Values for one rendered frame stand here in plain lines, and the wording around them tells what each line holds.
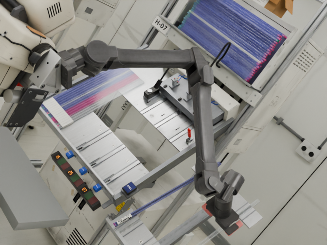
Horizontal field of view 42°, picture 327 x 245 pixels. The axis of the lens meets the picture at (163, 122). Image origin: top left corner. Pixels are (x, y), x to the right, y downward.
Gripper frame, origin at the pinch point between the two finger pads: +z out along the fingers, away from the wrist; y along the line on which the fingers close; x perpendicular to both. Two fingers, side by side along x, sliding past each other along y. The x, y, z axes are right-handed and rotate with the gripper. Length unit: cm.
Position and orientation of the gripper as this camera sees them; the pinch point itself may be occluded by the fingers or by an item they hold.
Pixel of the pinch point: (221, 223)
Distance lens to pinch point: 157.5
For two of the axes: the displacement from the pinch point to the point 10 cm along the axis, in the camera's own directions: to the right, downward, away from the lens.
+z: 0.5, 6.5, 7.6
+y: -6.0, -5.9, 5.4
